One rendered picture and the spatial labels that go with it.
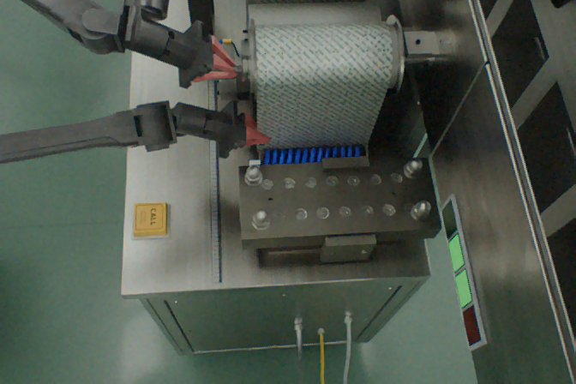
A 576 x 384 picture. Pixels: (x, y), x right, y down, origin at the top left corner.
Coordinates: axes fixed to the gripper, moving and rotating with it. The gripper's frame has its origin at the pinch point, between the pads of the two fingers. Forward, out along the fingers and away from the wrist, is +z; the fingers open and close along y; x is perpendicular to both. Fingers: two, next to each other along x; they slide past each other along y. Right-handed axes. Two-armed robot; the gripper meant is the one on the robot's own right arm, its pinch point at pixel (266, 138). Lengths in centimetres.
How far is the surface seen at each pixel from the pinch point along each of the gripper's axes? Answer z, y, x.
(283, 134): 2.1, 0.3, 3.2
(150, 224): -14.5, 11.6, -25.3
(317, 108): 2.7, 0.2, 14.3
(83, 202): -4, -34, -126
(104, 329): 5, 14, -120
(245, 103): -3.8, -7.8, -1.0
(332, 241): 12.8, 21.0, 1.5
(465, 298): 20.3, 37.6, 24.7
